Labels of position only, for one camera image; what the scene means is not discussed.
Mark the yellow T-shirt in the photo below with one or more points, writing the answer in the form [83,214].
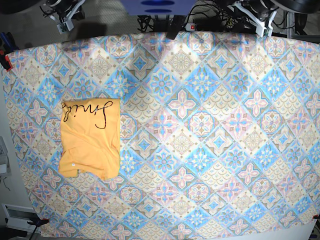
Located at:
[90,138]

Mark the patterned blue tablecloth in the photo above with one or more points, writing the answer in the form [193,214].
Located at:
[219,134]

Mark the white power strip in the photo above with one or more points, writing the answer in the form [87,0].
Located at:
[205,27]

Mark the orange black clamp lower left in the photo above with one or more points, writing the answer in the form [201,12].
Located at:
[37,222]

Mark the white device at left edge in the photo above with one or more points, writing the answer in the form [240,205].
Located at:
[5,169]

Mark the red black clamp upper left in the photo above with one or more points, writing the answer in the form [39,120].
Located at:
[5,61]

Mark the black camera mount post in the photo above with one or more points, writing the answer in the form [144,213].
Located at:
[175,26]

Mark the blue handled clamp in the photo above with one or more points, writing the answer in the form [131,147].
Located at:
[8,42]

